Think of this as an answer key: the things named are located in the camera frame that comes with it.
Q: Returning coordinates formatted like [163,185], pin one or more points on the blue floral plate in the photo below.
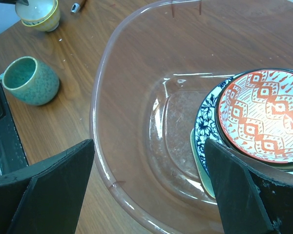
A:
[206,119]

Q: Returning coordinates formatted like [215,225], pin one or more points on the red patterned bowl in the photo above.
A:
[263,114]

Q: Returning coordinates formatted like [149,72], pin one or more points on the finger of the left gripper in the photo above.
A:
[23,2]

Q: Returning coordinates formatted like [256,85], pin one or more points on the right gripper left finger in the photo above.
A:
[47,197]

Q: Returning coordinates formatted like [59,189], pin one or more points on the mint green divided tray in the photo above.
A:
[205,180]

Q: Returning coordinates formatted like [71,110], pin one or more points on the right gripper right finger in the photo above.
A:
[252,197]

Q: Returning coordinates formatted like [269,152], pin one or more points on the grey triangular scraper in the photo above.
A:
[77,6]

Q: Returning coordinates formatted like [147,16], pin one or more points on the cream patterned bowl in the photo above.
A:
[219,131]

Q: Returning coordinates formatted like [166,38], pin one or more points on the teal ceramic mug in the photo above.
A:
[30,81]

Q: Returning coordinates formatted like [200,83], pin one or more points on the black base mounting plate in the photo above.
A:
[12,154]

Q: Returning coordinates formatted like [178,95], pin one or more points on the pink translucent plastic bin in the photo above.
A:
[157,68]

